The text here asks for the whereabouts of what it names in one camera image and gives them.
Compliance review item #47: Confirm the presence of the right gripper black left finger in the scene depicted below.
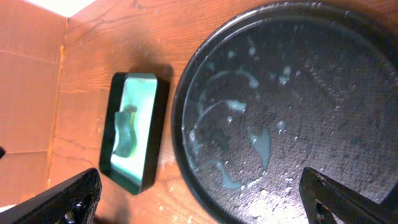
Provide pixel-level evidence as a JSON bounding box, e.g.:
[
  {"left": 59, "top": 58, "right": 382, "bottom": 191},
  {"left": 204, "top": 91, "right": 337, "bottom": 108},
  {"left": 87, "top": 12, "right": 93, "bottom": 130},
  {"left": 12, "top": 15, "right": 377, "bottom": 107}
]
[{"left": 1, "top": 168, "right": 102, "bottom": 224}]

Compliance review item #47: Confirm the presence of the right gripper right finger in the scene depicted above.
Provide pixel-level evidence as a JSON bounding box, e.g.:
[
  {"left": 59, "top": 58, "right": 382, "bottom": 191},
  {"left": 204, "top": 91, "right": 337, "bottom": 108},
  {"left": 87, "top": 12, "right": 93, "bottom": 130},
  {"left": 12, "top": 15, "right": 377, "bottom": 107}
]
[{"left": 299, "top": 167, "right": 397, "bottom": 224}]

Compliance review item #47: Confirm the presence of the dark green sponge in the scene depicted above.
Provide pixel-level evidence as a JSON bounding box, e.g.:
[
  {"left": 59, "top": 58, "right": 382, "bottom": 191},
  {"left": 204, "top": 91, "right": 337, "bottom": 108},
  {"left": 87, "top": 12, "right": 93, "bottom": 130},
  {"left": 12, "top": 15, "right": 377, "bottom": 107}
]
[{"left": 113, "top": 106, "right": 137, "bottom": 158}]

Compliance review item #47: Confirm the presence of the rectangular dark green tray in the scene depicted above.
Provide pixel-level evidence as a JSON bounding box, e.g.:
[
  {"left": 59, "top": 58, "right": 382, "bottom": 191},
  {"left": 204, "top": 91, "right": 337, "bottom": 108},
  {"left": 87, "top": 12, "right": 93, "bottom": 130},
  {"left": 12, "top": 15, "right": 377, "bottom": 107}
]
[{"left": 99, "top": 72, "right": 170, "bottom": 195}]

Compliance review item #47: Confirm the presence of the round black tray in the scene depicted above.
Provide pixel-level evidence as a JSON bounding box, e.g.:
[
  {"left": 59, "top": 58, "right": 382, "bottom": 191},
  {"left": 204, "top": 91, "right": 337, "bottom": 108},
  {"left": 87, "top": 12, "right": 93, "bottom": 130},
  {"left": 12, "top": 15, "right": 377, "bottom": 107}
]
[{"left": 172, "top": 2, "right": 397, "bottom": 223}]

